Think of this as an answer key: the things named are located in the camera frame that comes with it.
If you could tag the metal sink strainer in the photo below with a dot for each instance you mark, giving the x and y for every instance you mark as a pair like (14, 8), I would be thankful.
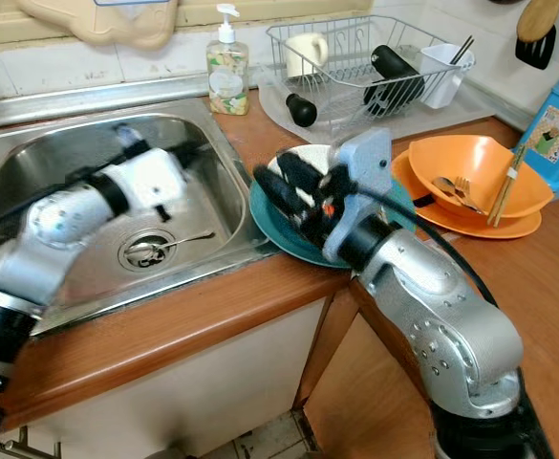
(136, 260)

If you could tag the black insulated bottle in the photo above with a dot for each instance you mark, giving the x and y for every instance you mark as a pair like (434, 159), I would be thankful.
(392, 75)

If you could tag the white bowl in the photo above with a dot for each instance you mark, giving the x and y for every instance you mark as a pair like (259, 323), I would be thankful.
(317, 153)

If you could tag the white utensil holder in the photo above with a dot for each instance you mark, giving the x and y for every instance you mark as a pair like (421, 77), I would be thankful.
(441, 76)

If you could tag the teal plate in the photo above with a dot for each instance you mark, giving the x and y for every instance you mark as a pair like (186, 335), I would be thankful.
(284, 246)

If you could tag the brown wooden cabinet panel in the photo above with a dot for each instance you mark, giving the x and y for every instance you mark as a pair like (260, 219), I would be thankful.
(365, 402)

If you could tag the translucent drain tray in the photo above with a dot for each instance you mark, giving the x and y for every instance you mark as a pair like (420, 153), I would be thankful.
(461, 120)

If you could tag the small black round utensil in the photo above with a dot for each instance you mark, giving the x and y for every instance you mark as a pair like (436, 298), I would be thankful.
(302, 111)

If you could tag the blue printed box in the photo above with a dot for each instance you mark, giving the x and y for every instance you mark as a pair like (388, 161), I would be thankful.
(551, 129)

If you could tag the dark chopsticks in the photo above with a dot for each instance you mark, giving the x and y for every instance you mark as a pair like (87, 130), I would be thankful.
(463, 50)

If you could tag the floral label hand soap bottle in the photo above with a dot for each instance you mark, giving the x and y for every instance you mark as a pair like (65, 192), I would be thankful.
(226, 81)

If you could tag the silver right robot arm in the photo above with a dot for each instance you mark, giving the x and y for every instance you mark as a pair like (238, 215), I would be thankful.
(451, 316)

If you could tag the beige hanging cloth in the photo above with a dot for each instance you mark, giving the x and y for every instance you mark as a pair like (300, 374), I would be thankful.
(97, 24)

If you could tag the wooden chopsticks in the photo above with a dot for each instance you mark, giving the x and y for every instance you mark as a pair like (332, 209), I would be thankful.
(505, 186)

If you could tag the cream mug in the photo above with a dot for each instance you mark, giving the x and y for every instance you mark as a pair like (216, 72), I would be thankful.
(304, 55)

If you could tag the metal spoon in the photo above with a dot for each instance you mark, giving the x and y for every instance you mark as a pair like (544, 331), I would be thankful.
(147, 251)

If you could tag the black wooden spatula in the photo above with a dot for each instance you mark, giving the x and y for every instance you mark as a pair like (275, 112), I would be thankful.
(537, 38)

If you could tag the metal fork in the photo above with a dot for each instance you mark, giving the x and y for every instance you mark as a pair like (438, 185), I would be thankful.
(451, 186)

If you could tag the white cabinet door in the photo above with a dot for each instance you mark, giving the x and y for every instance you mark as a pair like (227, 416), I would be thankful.
(183, 382)

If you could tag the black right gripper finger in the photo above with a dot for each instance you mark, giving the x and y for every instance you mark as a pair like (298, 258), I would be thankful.
(310, 174)
(289, 196)

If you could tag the orange bowl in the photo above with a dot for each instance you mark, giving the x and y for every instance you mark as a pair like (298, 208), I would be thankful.
(470, 158)

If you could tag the orange plate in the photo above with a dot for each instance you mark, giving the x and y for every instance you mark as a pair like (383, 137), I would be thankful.
(451, 229)

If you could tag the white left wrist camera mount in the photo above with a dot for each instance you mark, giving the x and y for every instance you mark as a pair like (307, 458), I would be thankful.
(155, 182)

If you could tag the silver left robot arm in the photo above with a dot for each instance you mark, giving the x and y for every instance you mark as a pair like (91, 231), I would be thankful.
(31, 258)

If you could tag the stainless steel double sink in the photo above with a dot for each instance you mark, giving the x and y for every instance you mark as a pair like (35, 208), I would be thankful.
(50, 153)

